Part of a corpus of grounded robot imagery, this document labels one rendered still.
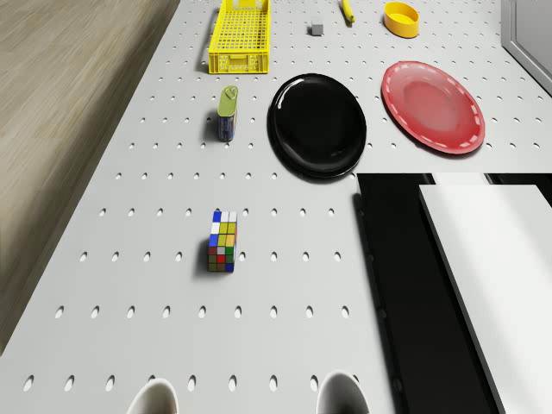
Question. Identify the white cabinet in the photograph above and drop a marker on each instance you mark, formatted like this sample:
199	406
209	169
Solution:
528	34

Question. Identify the yellow mug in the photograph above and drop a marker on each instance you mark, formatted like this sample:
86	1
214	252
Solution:
153	399

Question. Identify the black mug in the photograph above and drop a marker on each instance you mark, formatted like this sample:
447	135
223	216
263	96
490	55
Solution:
343	394

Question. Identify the red plate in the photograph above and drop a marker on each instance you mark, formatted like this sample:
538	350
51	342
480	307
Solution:
433	108

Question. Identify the flat-sided can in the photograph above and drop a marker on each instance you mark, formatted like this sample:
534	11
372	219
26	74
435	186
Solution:
227	110

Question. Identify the black plate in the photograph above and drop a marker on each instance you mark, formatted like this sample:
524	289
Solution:
317	125

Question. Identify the grey cube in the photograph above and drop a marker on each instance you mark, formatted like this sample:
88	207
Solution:
315	28

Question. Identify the puzzle cube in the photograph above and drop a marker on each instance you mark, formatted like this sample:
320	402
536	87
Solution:
222	243

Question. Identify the banana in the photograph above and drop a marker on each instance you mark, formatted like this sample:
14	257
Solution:
347	12

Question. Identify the yellow basket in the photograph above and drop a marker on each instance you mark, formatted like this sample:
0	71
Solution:
239	60

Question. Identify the yellow bowl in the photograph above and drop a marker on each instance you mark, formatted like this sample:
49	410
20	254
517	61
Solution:
401	23

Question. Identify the black stove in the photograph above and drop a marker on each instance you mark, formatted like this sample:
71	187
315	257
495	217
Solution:
405	259

